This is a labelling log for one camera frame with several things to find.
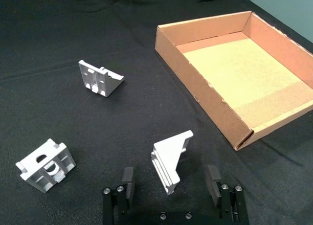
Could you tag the black table cloth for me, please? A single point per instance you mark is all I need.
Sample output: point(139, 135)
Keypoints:
point(73, 112)

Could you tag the brown cardboard tray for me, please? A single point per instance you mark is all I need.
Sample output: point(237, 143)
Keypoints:
point(236, 78)

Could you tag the silver aluminium corner bracket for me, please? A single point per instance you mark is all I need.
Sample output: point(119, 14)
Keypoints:
point(99, 79)
point(46, 165)
point(170, 159)

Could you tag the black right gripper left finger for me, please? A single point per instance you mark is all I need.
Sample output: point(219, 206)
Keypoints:
point(127, 186)

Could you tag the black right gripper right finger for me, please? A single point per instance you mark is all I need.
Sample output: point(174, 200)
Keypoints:
point(220, 190)

